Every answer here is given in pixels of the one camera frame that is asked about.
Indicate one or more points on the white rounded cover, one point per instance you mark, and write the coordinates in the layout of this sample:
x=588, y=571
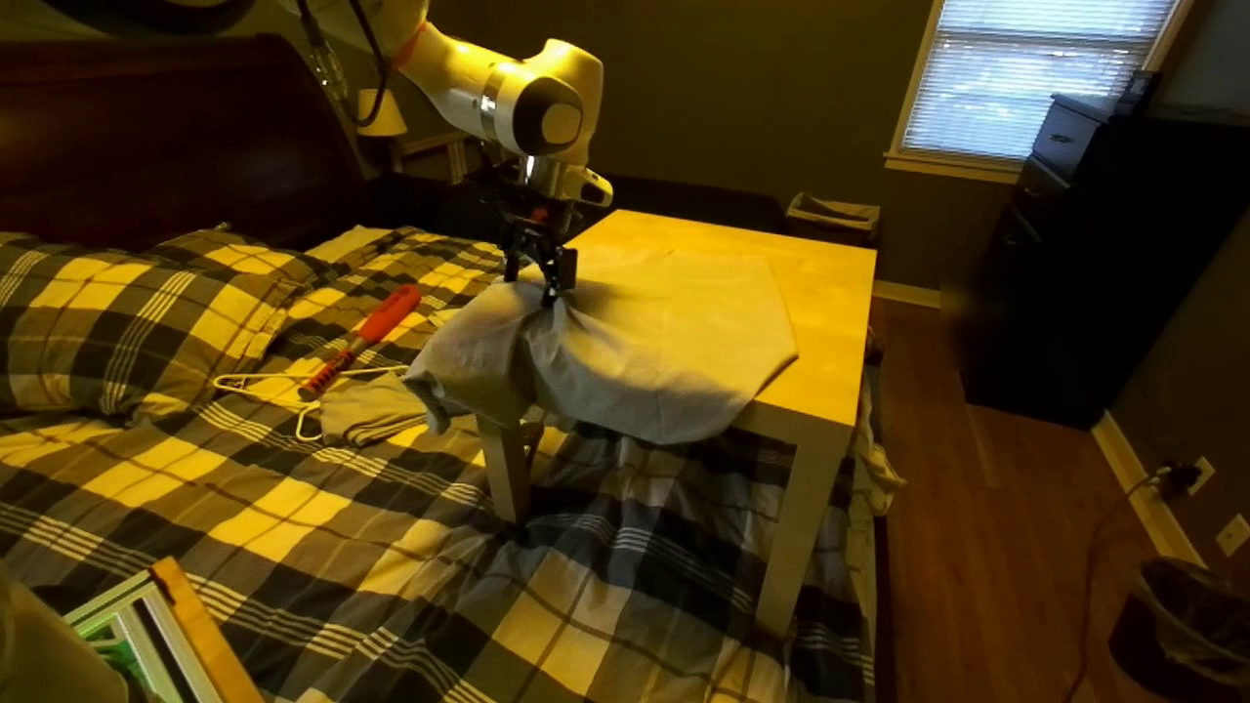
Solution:
x=41, y=649

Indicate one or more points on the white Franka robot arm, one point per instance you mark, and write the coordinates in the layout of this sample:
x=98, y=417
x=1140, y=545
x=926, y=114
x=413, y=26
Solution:
x=484, y=80

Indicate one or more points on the black dresser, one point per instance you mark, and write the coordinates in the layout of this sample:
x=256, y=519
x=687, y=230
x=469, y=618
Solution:
x=1109, y=260

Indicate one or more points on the green box with wooden frame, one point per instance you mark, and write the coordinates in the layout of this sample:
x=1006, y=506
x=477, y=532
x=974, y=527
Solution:
x=123, y=637

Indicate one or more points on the black trash bin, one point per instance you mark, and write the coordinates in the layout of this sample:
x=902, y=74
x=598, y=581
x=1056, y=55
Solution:
x=1187, y=637

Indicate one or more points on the white wall outlet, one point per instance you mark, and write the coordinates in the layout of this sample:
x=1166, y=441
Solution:
x=1201, y=472
x=1234, y=532

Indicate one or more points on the window with white frame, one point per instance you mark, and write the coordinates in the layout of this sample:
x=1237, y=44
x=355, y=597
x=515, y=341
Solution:
x=1030, y=80

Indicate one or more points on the grey face mask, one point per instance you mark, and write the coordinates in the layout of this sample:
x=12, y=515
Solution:
x=364, y=411

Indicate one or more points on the dark hamper with white liner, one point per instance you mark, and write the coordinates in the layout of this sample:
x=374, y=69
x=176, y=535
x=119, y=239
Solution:
x=833, y=209

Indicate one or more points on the yellow-top table with white legs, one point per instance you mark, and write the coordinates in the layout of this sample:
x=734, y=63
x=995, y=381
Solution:
x=804, y=548

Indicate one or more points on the plaid bedspread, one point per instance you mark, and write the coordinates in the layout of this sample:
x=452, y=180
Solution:
x=392, y=558

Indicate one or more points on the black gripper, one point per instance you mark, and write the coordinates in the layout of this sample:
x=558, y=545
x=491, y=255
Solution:
x=542, y=235

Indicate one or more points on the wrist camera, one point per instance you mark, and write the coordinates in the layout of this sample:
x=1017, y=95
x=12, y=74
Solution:
x=590, y=192

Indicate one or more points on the white baseboard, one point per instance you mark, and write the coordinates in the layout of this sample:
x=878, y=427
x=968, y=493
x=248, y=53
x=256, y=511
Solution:
x=925, y=296
x=1128, y=454

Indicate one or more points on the white pillow case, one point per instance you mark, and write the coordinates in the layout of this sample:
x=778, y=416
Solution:
x=649, y=354

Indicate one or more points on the plaid pillow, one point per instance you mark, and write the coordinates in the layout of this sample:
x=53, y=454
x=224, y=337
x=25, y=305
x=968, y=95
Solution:
x=119, y=326

